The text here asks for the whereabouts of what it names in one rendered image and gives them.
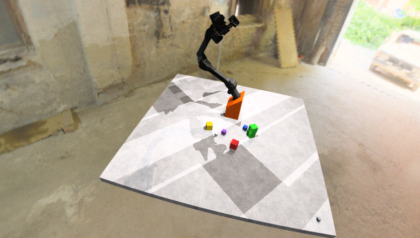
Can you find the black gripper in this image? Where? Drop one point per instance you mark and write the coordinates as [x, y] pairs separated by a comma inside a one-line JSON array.
[[224, 29]]

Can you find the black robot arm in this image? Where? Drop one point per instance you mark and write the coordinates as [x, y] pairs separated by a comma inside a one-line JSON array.
[[217, 20]]

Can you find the green block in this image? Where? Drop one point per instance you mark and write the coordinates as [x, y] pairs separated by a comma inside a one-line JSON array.
[[253, 128], [250, 135]]

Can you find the yellow block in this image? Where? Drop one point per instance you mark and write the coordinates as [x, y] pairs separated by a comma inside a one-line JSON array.
[[209, 126]]

